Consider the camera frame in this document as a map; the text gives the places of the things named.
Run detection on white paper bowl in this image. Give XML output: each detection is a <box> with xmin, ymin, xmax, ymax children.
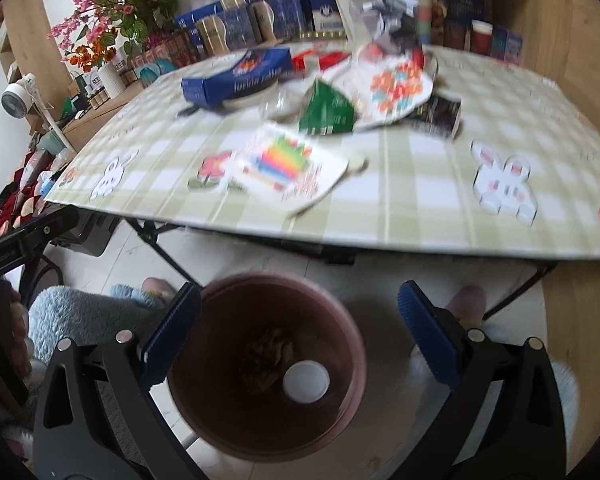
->
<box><xmin>283</xmin><ymin>360</ymin><xmax>330</xmax><ymax>404</ymax></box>

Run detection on colourful candle pack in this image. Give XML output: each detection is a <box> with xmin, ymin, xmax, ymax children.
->
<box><xmin>224</xmin><ymin>122</ymin><xmax>349</xmax><ymax>217</ymax></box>

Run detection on black foil packet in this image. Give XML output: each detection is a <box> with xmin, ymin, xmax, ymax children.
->
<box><xmin>405</xmin><ymin>94</ymin><xmax>462</xmax><ymax>140</ymax></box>

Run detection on green carton piece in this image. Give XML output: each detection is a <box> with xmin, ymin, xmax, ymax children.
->
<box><xmin>299</xmin><ymin>79</ymin><xmax>355</xmax><ymax>136</ymax></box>

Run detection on blue cardboard box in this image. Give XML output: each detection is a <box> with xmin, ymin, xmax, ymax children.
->
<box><xmin>181</xmin><ymin>47</ymin><xmax>294</xmax><ymax>110</ymax></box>

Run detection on floral white plastic package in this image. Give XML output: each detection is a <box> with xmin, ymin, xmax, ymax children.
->
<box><xmin>321</xmin><ymin>42</ymin><xmax>434</xmax><ymax>131</ymax></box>

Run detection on grey white paper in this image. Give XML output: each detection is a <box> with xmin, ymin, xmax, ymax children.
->
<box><xmin>354</xmin><ymin>0</ymin><xmax>419</xmax><ymax>55</ymax></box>

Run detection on brown paper bag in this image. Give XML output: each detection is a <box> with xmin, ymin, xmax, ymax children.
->
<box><xmin>245</xmin><ymin>328</ymin><xmax>297</xmax><ymax>394</ymax></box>

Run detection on brown plastic trash bin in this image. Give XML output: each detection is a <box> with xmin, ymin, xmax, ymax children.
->
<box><xmin>168</xmin><ymin>272</ymin><xmax>367</xmax><ymax>463</ymax></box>

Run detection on person left hand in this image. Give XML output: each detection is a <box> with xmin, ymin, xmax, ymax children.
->
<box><xmin>0</xmin><ymin>278</ymin><xmax>32</xmax><ymax>378</ymax></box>

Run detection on white desk fan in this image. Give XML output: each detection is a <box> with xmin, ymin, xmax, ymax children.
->
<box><xmin>1</xmin><ymin>73</ymin><xmax>76</xmax><ymax>154</ymax></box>

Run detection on white vase orange flowers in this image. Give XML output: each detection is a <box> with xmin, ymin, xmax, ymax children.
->
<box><xmin>64</xmin><ymin>35</ymin><xmax>125</xmax><ymax>99</ymax></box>

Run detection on green plaid bunny tablecloth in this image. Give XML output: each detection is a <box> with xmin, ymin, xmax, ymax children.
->
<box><xmin>48</xmin><ymin>48</ymin><xmax>600</xmax><ymax>260</ymax></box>

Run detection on pink blossom plant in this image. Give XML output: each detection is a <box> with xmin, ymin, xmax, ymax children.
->
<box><xmin>48</xmin><ymin>0</ymin><xmax>178</xmax><ymax>70</ymax></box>

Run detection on dark blue gift box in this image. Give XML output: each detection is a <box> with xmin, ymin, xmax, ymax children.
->
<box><xmin>195</xmin><ymin>8</ymin><xmax>260</xmax><ymax>56</ymax></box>

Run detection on red cigarette pack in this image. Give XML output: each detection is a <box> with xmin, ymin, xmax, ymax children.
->
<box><xmin>291</xmin><ymin>49</ymin><xmax>351</xmax><ymax>74</ymax></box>

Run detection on red cup on shelf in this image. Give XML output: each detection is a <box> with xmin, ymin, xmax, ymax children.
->
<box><xmin>470</xmin><ymin>20</ymin><xmax>493</xmax><ymax>56</ymax></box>

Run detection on white flower pot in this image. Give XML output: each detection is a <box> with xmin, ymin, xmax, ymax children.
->
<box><xmin>335</xmin><ymin>0</ymin><xmax>373</xmax><ymax>48</ymax></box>

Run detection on stack of pastel cups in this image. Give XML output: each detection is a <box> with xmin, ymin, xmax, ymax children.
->
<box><xmin>415</xmin><ymin>0</ymin><xmax>432</xmax><ymax>46</ymax></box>

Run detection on black folding table frame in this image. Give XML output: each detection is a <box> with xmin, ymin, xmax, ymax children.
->
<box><xmin>122</xmin><ymin>217</ymin><xmax>558</xmax><ymax>321</ymax></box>

